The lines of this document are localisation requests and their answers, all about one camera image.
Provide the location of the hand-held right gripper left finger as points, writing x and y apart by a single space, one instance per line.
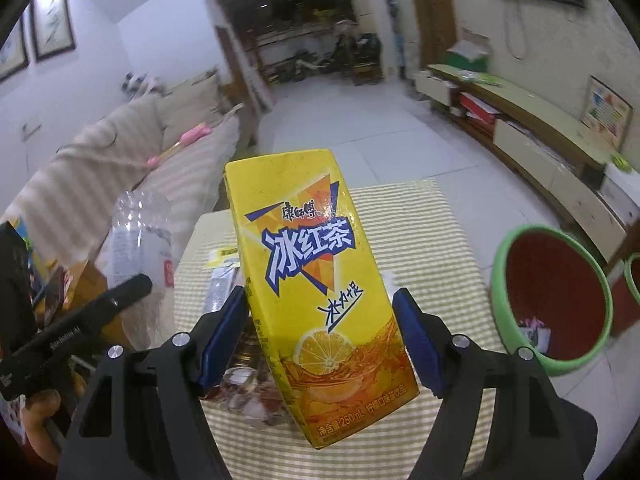
222 332

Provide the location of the silver plastic wrapper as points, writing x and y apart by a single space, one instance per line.
222 287

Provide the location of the white cardboard box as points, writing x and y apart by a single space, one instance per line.
620 190

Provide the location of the yellow white wrapper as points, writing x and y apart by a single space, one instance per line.
222 257

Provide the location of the long cream tv cabinet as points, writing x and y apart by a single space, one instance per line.
540 135

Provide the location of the small green packet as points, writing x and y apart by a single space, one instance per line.
622 161

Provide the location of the beige pillow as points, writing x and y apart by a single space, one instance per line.
192 105

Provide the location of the white pink wrapper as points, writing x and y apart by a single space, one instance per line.
534 335

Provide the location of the yellow tea carton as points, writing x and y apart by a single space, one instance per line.
310 260

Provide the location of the red bin with green rim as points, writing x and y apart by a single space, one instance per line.
632 300
550 285

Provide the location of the green cardboard box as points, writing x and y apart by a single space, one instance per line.
470 57

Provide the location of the red flat box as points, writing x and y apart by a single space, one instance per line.
477 107

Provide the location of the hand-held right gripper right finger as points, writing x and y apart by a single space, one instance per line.
420 342

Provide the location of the striped beige sofa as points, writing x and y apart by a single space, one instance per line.
75 160

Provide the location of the person's left hand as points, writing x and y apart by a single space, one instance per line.
42 422

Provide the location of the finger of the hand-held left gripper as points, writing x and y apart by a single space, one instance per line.
120 295

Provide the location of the star checkers game board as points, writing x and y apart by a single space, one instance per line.
607 112

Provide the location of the black white plush toy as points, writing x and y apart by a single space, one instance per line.
140 85

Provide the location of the brown cardboard box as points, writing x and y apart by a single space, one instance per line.
87 285

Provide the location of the clear plastic wrapper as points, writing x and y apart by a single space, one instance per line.
245 392

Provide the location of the framed wall picture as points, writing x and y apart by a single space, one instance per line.
52 22
12 52

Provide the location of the clear plastic bottle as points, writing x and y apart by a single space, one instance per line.
140 240

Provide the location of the dark wooden display shelf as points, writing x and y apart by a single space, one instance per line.
280 25

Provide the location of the wooden chair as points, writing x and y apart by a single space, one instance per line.
367 60

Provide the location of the brown wooden door frame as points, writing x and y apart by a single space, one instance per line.
432 15

